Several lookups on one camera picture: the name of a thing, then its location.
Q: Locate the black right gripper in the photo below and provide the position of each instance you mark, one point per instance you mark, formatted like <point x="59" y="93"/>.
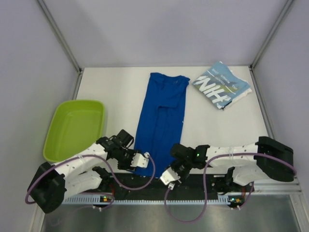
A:
<point x="183" y="177"/>

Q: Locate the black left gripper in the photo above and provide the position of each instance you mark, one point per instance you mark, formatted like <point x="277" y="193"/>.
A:
<point x="126" y="166"/>

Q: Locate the royal blue t-shirt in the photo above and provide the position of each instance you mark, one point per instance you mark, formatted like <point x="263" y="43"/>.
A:
<point x="161" y="121"/>

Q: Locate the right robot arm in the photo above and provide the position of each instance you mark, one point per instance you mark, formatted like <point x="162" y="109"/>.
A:
<point x="232" y="167"/>

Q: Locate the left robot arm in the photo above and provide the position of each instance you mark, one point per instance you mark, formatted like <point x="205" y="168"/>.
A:
<point x="86" y="161"/>

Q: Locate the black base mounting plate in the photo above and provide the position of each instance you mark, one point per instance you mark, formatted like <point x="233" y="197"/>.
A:
<point x="190" y="189"/>

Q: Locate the lime green plastic tray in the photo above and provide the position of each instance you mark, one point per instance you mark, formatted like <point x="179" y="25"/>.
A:
<point x="75" y="125"/>

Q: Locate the light blue printed folded t-shirt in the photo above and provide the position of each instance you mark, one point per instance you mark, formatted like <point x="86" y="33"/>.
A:
<point x="221" y="86"/>

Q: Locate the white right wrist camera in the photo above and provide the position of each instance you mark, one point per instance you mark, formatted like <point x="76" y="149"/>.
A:
<point x="170" y="178"/>

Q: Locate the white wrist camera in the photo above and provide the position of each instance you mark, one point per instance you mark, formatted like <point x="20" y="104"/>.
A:
<point x="170" y="178"/>
<point x="140" y="160"/>

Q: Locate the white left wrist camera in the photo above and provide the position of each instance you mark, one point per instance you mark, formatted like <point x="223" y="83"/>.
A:
<point x="140" y="160"/>

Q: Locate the aluminium frame rail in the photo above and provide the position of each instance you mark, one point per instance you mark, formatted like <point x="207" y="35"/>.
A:
<point x="277" y="187"/>

